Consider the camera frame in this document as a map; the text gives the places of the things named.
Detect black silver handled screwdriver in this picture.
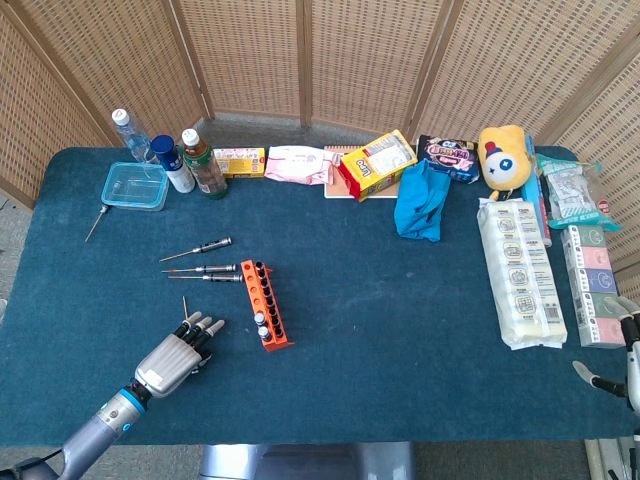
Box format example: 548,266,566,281
167,272,244,284
159,236,234,263
160,264,238,275

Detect wicker folding screen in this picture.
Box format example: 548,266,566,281
0,0,640,301

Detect pastel boxes multipack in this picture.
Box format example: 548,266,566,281
559,224,630,349

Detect tea bottle green label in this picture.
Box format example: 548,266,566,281
180,128,229,201

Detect yellow red biscuit pack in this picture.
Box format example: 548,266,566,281
337,128,419,204

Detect clear container blue rim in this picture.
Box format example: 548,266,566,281
100,160,170,213

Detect brown spiral notebook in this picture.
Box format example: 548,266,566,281
323,144,402,200

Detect dark purple pad pack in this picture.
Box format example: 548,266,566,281
415,133,482,186

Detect pink wet wipes pack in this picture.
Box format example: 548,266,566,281
263,144,342,187

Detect orange bit holder rack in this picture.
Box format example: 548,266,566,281
240,258,296,353

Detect long blue box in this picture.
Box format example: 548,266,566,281
520,131,553,249

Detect grey robot torso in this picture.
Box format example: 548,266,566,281
199,441,417,480

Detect long white tissue pack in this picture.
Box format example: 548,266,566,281
475,196,569,352

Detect green white plastic bag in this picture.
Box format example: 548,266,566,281
535,152,624,234

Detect white metal frame bar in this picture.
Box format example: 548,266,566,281
584,438,609,480

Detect blue felt table cover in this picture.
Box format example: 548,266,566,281
0,145,640,448

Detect white bottle blue cap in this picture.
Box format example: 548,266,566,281
150,134,197,195

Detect yellow plush toy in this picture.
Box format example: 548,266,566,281
476,124,533,202

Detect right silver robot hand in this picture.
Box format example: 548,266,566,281
571,294,640,412

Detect yellow cardboard box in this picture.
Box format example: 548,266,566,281
212,146,267,180

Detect clear water bottle white cap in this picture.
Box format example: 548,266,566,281
110,108,159,165

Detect blue crumpled cloth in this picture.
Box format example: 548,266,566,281
392,158,453,244

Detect small thin metal probe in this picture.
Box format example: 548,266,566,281
83,204,110,244

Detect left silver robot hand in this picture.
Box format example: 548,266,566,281
133,310,226,400

